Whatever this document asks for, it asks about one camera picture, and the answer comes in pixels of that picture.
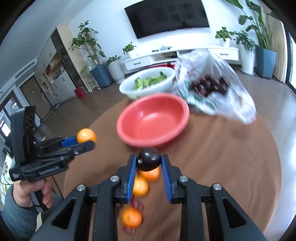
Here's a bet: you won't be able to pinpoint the small orange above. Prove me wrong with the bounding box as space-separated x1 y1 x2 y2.
76 128 97 143

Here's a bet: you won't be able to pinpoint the yellow orange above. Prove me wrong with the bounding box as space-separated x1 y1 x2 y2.
132 176 149 197

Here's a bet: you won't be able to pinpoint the dark purple plum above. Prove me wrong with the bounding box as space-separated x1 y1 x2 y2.
137 148 162 172

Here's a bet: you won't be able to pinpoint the large front orange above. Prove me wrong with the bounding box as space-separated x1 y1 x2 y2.
121 207 142 228

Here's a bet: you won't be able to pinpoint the red grape tomato front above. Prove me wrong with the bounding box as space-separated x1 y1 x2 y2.
122 226 135 235

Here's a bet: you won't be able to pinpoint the grey sleeved left forearm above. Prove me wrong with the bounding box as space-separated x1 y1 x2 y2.
1 185 38 240

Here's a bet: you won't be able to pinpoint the person's left hand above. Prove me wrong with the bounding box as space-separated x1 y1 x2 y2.
13 177 54 208

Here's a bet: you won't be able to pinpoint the brown tablecloth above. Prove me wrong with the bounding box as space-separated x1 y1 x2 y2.
64 99 281 231

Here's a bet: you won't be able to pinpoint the red waste bin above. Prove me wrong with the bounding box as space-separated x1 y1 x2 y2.
74 86 86 99

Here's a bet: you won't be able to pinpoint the red plastic basin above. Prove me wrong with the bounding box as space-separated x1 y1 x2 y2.
116 93 190 148

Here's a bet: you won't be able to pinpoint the wooden storage shelf cabinet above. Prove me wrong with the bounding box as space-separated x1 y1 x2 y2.
34 23 92 105

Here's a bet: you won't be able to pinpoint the plant in white ribbed pot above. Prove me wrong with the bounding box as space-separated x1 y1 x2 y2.
106 55 125 84

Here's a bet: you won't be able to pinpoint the green leafy vegetables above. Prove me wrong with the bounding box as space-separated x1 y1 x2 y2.
133 71 167 90

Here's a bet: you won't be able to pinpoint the white basin with greens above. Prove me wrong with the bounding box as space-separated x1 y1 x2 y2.
119 67 175 100

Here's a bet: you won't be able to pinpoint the pile of dark plums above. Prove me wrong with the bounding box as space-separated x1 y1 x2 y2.
189 74 231 97

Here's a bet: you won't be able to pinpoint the clear plastic bag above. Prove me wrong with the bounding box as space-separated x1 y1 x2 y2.
175 49 257 125

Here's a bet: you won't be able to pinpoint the tall plant in blue pot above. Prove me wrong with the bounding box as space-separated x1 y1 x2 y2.
71 20 112 88

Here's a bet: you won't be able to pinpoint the small plant on cabinet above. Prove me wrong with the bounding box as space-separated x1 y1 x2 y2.
122 42 137 59
215 27 234 48

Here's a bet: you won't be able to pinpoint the white TV cabinet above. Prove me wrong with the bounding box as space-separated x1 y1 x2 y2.
123 45 239 71

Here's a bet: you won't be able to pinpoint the small right plant on cabinet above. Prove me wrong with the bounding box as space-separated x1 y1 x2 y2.
215 27 234 48

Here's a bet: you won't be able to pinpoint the right plant in white pot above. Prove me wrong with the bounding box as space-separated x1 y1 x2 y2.
234 31 255 76

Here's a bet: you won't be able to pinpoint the large right plant blue pot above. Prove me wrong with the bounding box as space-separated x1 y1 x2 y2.
227 0 277 79

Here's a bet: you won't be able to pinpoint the wall mounted black television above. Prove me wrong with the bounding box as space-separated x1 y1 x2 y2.
125 0 209 39

